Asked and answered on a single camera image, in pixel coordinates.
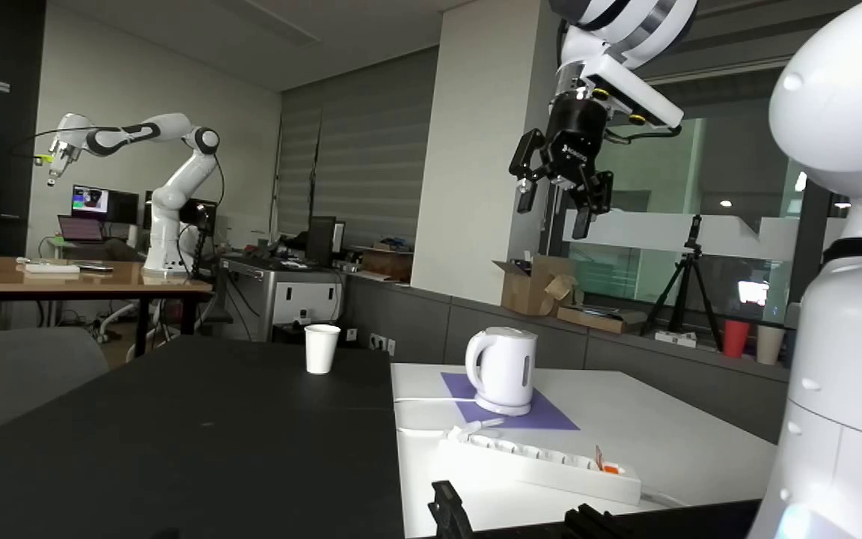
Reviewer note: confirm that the red cup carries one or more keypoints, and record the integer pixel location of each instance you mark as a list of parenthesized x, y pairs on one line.
[(735, 337)]

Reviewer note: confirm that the beige cup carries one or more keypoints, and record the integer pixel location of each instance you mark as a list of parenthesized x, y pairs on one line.
[(767, 345)]

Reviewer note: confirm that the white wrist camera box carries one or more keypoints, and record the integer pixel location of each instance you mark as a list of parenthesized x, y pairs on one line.
[(633, 92)]

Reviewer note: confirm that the grey cabinet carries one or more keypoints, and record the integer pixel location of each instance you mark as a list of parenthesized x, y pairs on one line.
[(267, 305)]

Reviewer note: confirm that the white electric kettle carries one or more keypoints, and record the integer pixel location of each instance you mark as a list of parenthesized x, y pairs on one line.
[(499, 363)]

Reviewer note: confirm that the cardboard box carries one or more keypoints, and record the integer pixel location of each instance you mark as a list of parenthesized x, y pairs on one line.
[(536, 285)]

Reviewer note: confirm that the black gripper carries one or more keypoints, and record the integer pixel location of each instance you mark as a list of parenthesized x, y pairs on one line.
[(568, 149)]

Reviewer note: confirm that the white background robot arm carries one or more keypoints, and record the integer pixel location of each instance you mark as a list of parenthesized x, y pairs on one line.
[(174, 150)]

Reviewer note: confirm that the white paper cup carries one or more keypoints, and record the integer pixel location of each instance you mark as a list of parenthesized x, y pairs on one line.
[(322, 343)]

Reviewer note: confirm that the white power strip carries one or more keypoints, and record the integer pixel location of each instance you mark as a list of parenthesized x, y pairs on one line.
[(499, 460)]

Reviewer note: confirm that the black camera tripod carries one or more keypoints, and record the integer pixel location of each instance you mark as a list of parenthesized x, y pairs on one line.
[(675, 296)]

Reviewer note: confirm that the white robot arm foreground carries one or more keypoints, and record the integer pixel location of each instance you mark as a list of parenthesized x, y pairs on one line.
[(815, 119)]

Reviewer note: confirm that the computer monitor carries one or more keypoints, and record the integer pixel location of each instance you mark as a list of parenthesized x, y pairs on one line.
[(107, 204)]

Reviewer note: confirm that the wooden desk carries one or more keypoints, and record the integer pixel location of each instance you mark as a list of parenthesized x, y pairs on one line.
[(117, 281)]

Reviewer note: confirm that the grey chair back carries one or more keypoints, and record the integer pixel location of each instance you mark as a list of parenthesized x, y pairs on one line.
[(41, 366)]

